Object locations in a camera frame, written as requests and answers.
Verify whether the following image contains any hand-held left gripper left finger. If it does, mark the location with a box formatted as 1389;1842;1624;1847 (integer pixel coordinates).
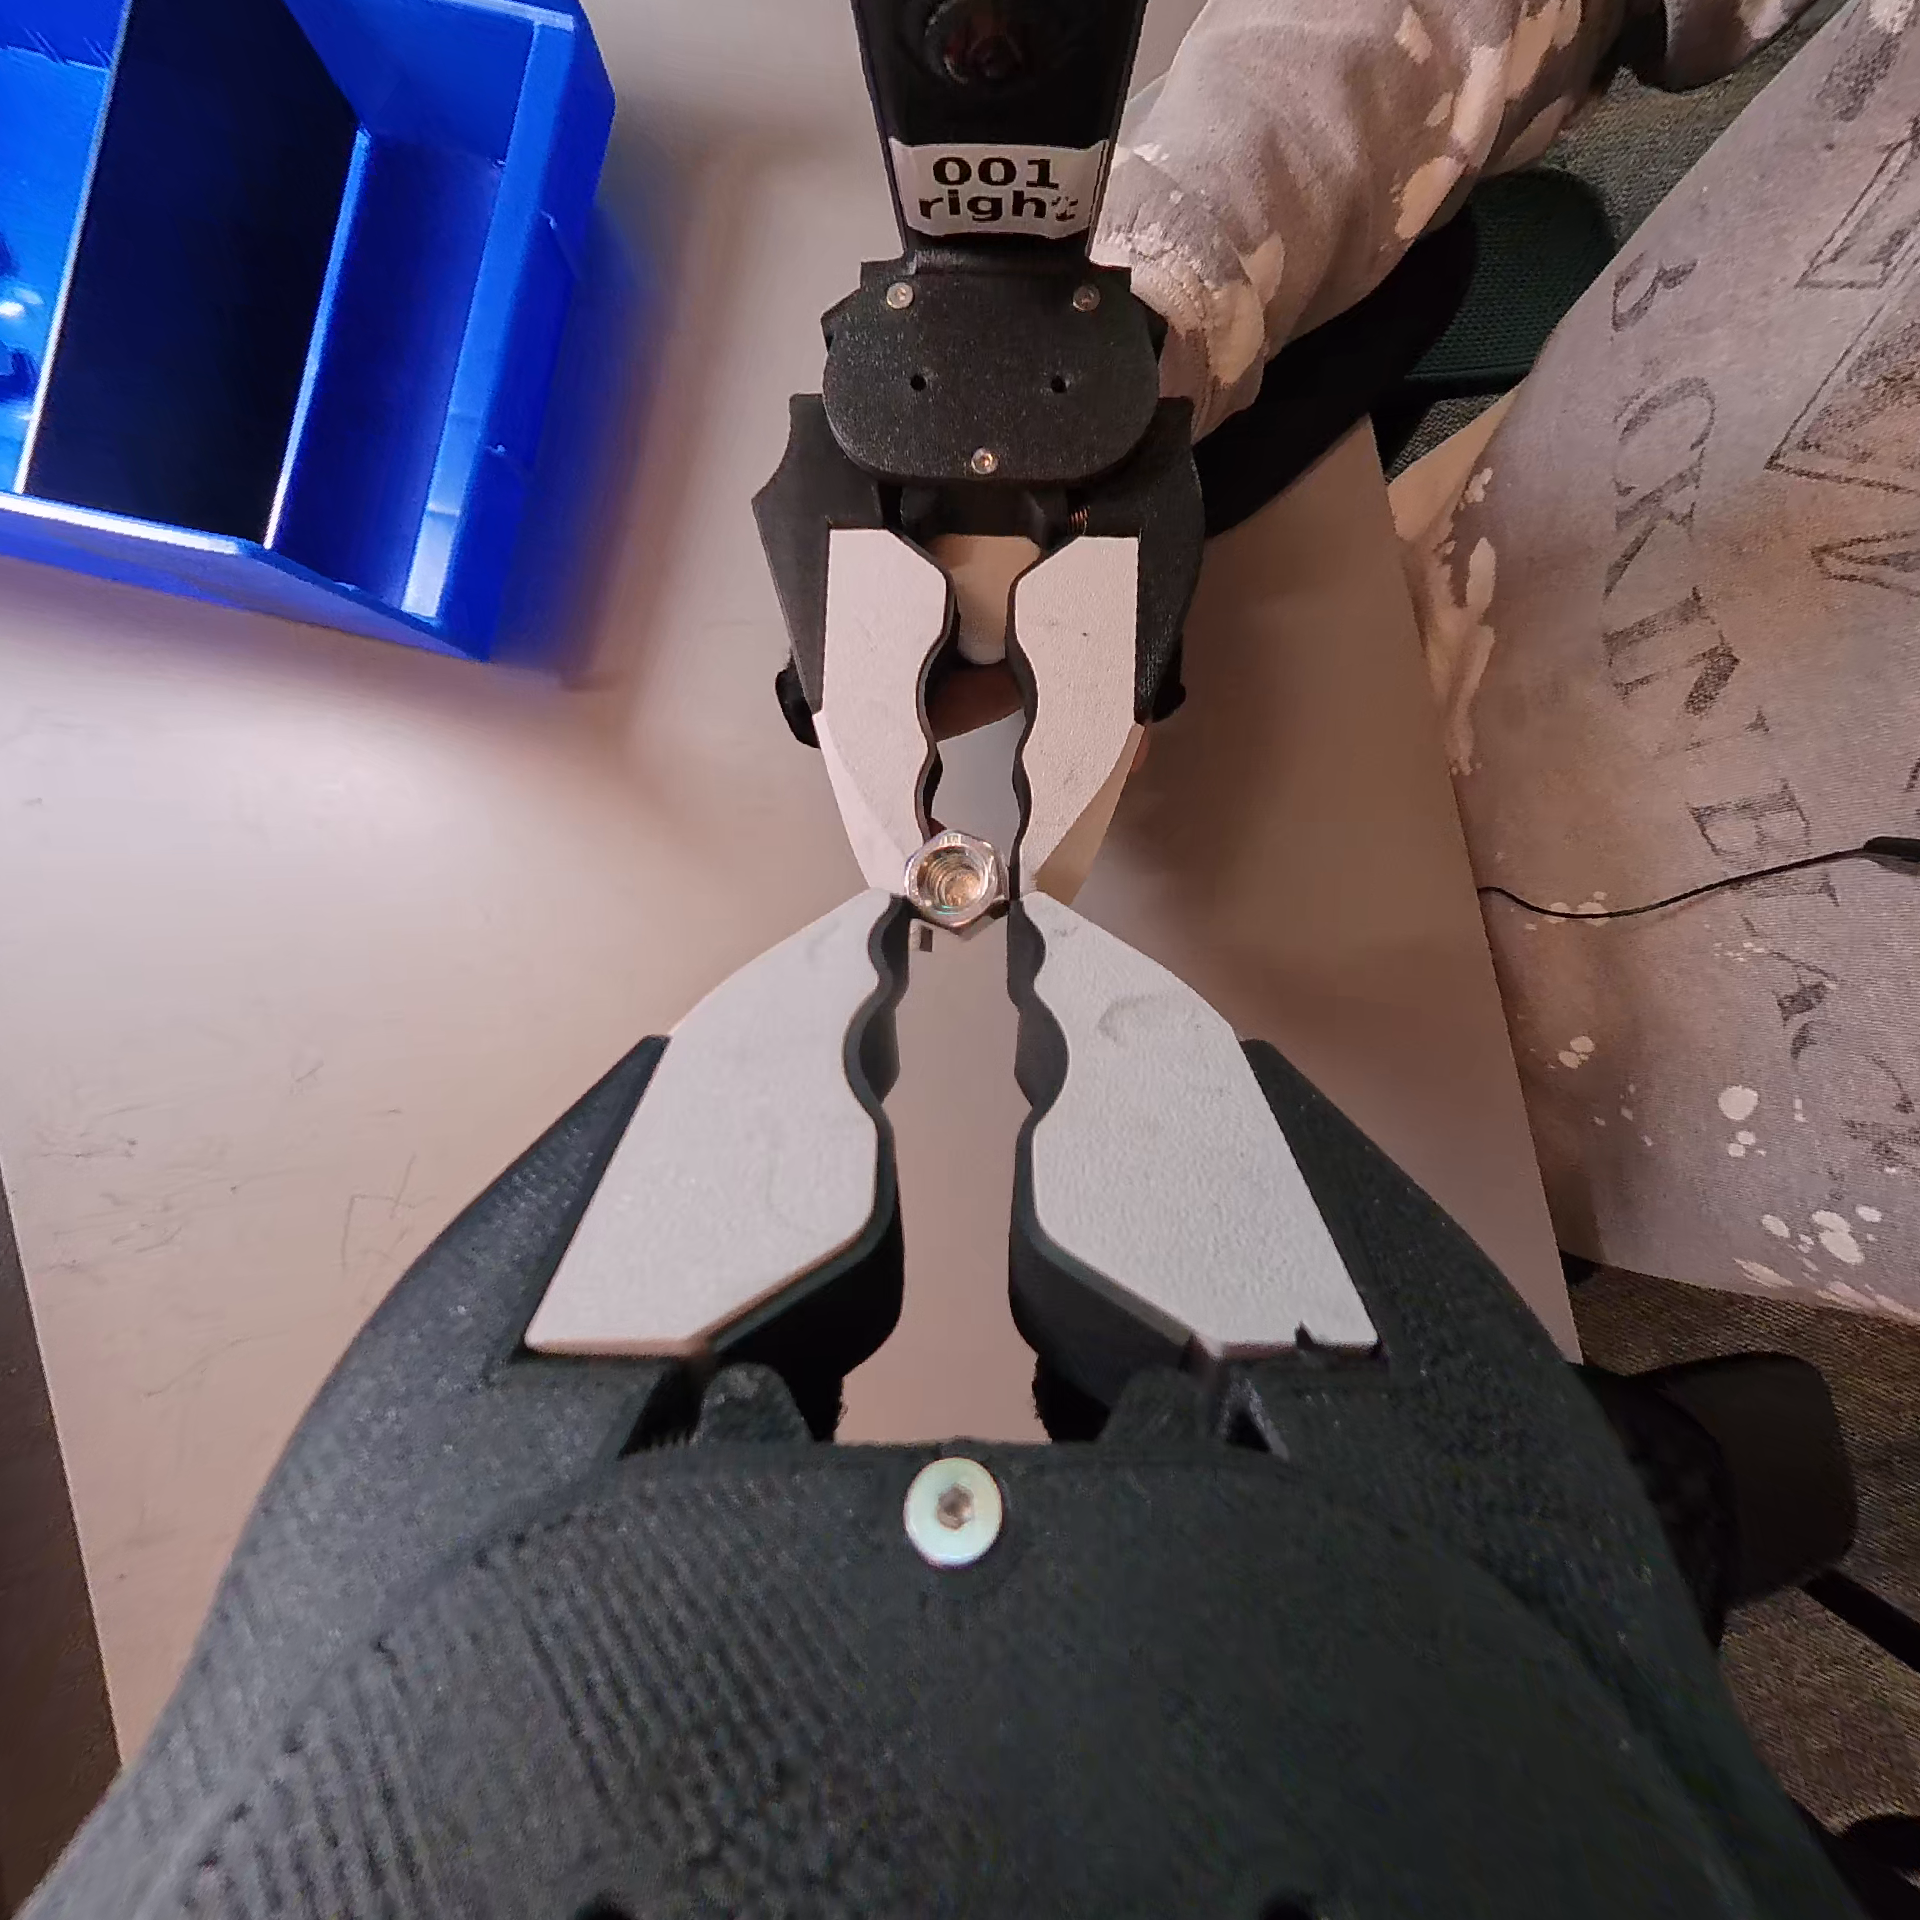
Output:
522;890;922;1370

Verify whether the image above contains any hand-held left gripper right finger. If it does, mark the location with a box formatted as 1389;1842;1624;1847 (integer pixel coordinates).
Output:
999;891;1385;1370

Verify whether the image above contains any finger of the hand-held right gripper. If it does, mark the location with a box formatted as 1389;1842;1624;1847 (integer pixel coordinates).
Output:
818;526;963;902
1002;527;1151;902

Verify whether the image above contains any silver hex nut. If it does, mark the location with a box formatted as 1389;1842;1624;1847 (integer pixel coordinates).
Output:
901;823;1002;945

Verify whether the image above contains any person's right forearm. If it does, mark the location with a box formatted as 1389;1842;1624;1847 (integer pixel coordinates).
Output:
1099;0;1863;443

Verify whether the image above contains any person's right hand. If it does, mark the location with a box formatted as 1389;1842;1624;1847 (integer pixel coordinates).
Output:
928;663;1039;743

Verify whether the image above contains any black chair armrest pad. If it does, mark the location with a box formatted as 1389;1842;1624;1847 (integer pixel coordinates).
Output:
1184;165;1630;535

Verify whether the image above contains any blue plastic bin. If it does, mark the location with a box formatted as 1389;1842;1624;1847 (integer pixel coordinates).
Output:
0;0;619;669

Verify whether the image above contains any thin black cable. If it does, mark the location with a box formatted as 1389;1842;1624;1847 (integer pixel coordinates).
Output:
1474;837;1920;922

